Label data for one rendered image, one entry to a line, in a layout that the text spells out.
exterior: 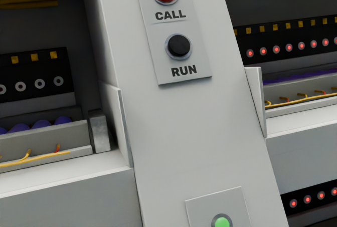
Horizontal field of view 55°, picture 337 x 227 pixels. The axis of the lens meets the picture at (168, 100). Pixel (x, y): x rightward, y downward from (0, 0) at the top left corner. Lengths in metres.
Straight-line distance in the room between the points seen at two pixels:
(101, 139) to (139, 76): 0.06
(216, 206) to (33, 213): 0.11
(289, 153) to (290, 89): 0.10
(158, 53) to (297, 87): 0.17
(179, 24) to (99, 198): 0.13
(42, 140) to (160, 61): 0.11
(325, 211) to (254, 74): 0.27
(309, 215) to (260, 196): 0.23
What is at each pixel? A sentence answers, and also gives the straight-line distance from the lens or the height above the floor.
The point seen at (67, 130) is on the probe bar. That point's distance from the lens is 0.26.
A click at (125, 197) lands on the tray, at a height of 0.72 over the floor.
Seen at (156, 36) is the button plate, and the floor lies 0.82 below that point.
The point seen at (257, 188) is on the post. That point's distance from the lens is 0.23.
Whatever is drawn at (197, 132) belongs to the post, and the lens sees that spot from 0.22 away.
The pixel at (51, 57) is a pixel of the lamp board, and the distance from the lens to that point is 0.39.
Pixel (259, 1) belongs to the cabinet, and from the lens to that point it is 0.54.
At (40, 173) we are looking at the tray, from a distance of 0.24.
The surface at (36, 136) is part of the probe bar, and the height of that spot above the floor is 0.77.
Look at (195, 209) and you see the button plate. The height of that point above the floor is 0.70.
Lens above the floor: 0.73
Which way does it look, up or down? 11 degrees up
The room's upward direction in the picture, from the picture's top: 13 degrees counter-clockwise
